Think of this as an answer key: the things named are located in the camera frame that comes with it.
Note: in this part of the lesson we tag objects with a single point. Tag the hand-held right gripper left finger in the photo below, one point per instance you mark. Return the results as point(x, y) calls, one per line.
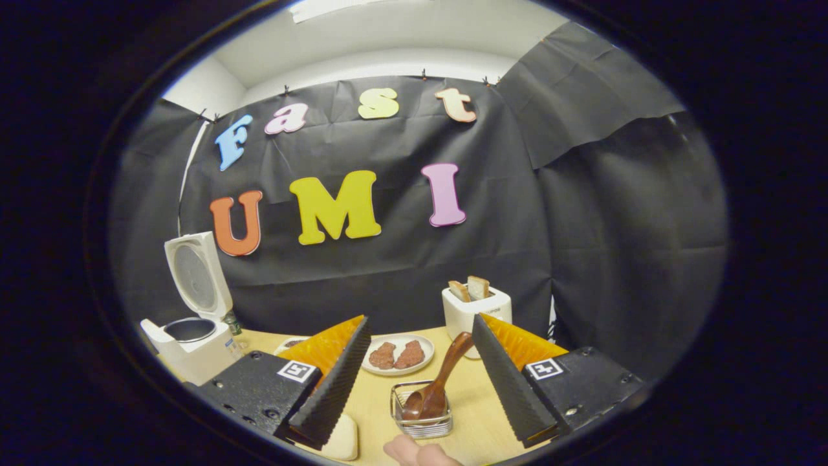
point(336, 388)

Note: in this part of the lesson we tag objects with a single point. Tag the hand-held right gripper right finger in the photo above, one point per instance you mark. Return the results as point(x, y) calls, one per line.
point(508, 388)

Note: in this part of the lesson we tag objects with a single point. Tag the clear box of rice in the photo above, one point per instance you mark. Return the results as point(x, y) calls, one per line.
point(339, 440)

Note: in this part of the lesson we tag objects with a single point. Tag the brown wooden spoon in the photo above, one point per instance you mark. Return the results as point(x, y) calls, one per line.
point(446, 369)

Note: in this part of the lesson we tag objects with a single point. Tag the white rice cooker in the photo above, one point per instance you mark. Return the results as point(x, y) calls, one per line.
point(194, 362)

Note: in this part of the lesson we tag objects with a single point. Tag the brown meat piece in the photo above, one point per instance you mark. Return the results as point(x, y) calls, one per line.
point(382, 356)
point(410, 355)

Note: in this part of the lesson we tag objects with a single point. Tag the white divided grain dish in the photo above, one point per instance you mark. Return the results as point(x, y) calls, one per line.
point(291, 343)

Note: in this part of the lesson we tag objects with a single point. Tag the white round plate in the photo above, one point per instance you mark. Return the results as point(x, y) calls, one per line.
point(398, 340)

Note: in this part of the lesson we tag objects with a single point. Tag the white toaster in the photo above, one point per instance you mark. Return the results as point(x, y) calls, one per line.
point(462, 317)

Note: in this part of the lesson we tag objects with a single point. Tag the clear plastic bottle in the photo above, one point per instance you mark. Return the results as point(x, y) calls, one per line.
point(234, 327)

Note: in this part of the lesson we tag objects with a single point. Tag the ceiling light panel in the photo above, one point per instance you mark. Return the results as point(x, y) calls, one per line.
point(336, 9)

